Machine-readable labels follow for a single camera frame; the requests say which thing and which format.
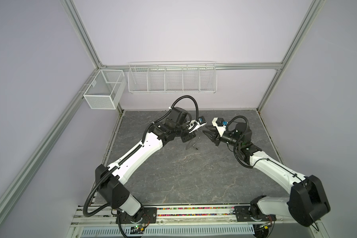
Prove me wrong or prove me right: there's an aluminium mounting rail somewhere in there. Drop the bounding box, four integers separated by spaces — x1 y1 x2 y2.
70 203 295 227

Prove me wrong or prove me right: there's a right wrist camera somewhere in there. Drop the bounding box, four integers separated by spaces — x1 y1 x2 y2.
212 118 228 137

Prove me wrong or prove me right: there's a white mesh box basket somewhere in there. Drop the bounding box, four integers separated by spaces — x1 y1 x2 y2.
83 69 127 110

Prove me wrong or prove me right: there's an aluminium frame profile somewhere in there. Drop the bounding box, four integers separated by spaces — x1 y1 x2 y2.
0 1 311 226

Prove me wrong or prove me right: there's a grey perforated ring disc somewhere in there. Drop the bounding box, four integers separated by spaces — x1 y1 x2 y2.
185 137 200 150

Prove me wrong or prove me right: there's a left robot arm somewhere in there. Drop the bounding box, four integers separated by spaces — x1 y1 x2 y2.
83 95 206 220

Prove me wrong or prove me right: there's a white vented cable duct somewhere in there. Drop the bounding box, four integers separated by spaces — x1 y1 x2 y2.
80 224 255 238

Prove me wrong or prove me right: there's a white wire shelf basket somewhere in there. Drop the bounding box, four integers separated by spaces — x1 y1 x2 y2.
128 61 218 94

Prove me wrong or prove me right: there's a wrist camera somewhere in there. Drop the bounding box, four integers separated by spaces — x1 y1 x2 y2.
185 117 206 133
212 118 228 137

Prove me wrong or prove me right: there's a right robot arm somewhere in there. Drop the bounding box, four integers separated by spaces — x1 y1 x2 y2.
204 116 331 227

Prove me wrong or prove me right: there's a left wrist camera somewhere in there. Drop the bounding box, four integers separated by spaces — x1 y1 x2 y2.
185 117 206 133

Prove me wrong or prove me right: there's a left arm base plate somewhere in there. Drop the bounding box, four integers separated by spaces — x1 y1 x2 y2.
118 207 157 224

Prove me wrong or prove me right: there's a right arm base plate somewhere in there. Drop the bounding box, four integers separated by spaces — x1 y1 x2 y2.
233 205 277 222

